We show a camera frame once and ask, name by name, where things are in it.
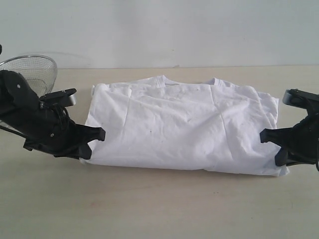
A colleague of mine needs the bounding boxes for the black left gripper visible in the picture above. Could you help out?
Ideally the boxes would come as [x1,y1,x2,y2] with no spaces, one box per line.
[22,109,107,160]

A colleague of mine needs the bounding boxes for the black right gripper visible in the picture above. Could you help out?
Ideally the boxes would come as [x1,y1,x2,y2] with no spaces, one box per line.
[260,113,319,167]

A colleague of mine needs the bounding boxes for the white t-shirt with red logo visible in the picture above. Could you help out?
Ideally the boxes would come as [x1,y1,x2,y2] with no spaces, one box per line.
[86,75,289,177]

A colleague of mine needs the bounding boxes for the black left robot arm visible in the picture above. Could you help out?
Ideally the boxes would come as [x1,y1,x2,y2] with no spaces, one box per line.
[0,55,106,160]

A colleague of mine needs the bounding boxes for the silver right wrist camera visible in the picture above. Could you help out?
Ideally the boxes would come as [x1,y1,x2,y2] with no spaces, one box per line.
[282,89,319,115]

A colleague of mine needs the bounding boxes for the metal wire mesh basket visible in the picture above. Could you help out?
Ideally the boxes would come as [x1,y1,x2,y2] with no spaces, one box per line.
[0,55,58,136]

